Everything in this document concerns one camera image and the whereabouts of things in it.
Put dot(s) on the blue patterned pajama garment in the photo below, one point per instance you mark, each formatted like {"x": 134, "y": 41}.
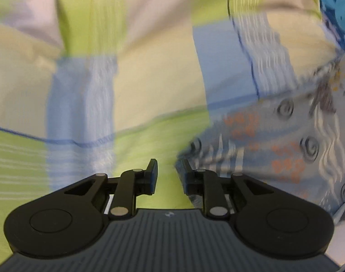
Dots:
{"x": 294, "y": 141}

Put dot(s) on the plaid checkered bed sheet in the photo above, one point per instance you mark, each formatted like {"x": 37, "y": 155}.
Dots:
{"x": 92, "y": 86}

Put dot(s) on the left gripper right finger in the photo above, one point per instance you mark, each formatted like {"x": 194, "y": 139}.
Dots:
{"x": 207, "y": 185}

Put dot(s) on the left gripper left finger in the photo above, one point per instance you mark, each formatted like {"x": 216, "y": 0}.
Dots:
{"x": 126, "y": 188}

